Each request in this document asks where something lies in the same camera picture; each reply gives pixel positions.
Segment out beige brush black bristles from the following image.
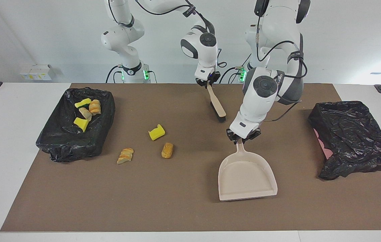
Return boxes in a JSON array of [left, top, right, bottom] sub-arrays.
[[206, 84, 227, 122]]

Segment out beige plastic dustpan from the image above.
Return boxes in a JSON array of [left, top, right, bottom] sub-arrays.
[[218, 138, 278, 202]]

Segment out brown bread roll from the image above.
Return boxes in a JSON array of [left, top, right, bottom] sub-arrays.
[[161, 142, 174, 159]]

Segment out yellow sponge piece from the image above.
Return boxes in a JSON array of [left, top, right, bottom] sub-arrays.
[[73, 117, 89, 132], [148, 124, 166, 141], [75, 98, 92, 109]]

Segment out orange striped croissant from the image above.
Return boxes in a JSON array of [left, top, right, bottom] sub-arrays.
[[89, 99, 102, 116], [116, 148, 134, 165]]

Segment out pale bread chunk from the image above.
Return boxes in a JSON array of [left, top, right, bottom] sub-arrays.
[[79, 107, 92, 122]]

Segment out black bagged pink bin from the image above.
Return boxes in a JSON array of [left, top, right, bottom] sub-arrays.
[[308, 101, 381, 181]]

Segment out brown table mat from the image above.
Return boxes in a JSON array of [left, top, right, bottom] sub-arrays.
[[0, 83, 381, 232]]

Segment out black left base cable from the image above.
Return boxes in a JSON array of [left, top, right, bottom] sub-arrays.
[[219, 66, 245, 84]]

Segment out black base cable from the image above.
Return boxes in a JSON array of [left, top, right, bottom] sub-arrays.
[[219, 66, 245, 84], [106, 65, 124, 83]]

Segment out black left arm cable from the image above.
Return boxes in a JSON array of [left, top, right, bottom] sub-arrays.
[[256, 13, 308, 122]]

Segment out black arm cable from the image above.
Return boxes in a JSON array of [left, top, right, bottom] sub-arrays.
[[256, 13, 308, 122], [108, 0, 227, 68]]

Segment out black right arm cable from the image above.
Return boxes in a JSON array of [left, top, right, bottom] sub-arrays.
[[108, 0, 227, 68]]

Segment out black right base cable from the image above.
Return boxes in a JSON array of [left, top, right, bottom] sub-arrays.
[[106, 65, 124, 83]]

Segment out white wall socket box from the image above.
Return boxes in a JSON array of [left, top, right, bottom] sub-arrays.
[[20, 64, 56, 81]]

